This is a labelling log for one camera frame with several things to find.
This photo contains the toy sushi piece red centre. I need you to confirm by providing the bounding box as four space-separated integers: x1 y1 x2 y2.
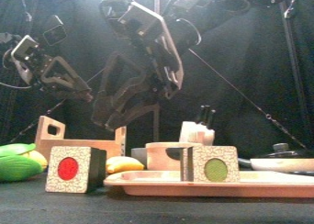
44 145 108 194

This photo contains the toy sushi piece green centre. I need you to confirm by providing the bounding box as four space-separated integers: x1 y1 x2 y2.
180 145 242 184

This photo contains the grey toy pot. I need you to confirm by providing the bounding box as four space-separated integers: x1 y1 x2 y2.
129 147 148 168

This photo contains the white toy knife block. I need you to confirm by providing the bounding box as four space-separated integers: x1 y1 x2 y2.
178 120 216 147

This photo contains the pink wooden toy cup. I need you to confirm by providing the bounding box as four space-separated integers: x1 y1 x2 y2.
144 141 203 172

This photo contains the yellow toy banana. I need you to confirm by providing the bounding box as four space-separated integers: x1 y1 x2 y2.
104 155 145 175

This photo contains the green toy corn cob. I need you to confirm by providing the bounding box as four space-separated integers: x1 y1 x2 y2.
0 142 49 183

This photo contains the diagonal metal brace rod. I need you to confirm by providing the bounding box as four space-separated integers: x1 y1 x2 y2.
187 48 309 151

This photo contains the pink plastic tray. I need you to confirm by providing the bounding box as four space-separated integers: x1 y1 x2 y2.
103 170 314 199

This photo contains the black pan lid with knob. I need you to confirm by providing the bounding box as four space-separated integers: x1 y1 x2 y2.
254 142 314 160

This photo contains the white toy pan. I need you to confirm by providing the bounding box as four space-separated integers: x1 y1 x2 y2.
236 157 314 174

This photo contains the thin central frame pole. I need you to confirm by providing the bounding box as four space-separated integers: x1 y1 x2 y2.
152 0 162 143

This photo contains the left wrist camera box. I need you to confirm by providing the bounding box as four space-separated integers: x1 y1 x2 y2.
40 15 68 47

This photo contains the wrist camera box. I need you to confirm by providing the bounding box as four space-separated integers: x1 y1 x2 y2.
40 15 68 47
99 0 136 24

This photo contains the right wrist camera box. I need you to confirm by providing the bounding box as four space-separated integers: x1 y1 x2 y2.
99 0 136 24

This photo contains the black toy knife handle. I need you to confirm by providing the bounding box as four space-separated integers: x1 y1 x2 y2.
195 105 211 126
204 109 216 130

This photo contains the wooden crate with handles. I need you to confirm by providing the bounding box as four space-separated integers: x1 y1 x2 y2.
33 115 127 163

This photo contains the vertical metal frame post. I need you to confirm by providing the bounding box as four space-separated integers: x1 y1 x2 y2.
278 1 313 137

